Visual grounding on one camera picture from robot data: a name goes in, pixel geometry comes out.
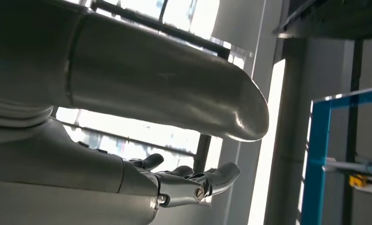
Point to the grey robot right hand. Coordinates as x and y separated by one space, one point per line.
142 77

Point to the small yellow fitting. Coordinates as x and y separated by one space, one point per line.
357 181

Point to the blue metal frame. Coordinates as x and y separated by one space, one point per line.
318 139

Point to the black metal post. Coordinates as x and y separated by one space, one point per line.
352 124

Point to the white aluminium rail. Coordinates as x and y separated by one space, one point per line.
359 167

